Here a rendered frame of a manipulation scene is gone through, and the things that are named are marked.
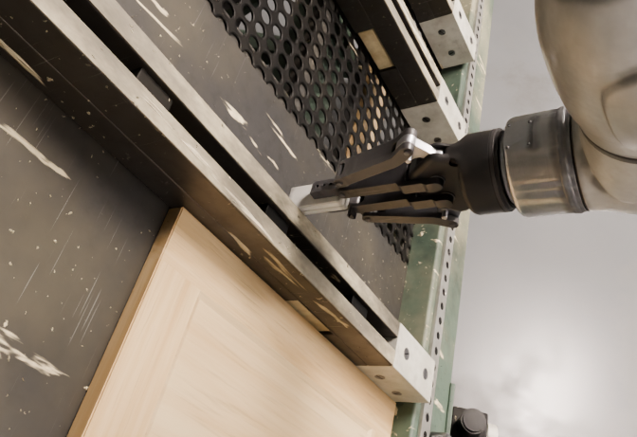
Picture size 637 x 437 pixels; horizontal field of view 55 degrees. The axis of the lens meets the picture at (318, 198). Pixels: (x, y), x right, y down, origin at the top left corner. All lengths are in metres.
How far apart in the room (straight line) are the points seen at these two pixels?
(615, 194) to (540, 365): 1.52
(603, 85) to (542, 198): 0.18
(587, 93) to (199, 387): 0.41
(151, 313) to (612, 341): 1.73
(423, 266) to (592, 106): 0.67
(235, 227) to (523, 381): 1.49
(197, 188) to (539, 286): 1.68
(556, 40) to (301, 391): 0.50
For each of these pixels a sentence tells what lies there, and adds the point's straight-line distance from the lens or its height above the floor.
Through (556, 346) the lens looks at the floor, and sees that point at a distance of 2.05.
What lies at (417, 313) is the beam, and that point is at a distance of 0.99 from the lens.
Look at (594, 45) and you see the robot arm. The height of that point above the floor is 1.57.
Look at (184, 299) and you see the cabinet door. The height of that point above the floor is 1.27.
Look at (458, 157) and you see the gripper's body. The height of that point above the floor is 1.37.
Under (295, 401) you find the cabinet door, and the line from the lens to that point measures 0.72.
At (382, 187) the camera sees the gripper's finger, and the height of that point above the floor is 1.31.
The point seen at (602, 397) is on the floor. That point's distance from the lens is 2.04.
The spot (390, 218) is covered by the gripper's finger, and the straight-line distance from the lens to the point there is 0.63.
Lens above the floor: 1.78
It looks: 55 degrees down
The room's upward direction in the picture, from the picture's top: straight up
